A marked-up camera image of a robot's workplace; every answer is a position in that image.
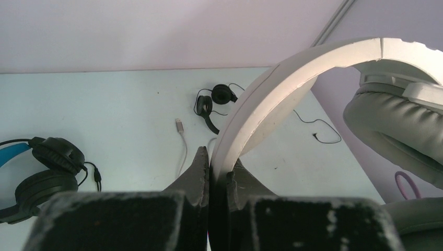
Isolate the black cable of blue headset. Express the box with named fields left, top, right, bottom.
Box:
left=77, top=162, right=102, bottom=193

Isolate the black and blue headset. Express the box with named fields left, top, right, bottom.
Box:
left=1, top=137, right=87, bottom=224

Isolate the grey USB headset cable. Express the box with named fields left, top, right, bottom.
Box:
left=175, top=118, right=217, bottom=179

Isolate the small black on-ear headphones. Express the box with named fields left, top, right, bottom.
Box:
left=193, top=83, right=239, bottom=135

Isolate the aluminium frame post right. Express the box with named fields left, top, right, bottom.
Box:
left=310, top=0, right=357, bottom=48

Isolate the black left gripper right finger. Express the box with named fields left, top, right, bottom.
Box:
left=226, top=162, right=403, bottom=250

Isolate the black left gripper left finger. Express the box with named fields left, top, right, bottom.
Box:
left=24, top=146, right=209, bottom=250

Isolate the thin black headphone cable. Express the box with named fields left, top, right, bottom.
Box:
left=228, top=82, right=343, bottom=145

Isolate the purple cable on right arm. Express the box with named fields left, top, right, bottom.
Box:
left=394, top=171, right=422, bottom=201

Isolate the white gaming headset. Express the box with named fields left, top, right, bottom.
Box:
left=208, top=38, right=442, bottom=250

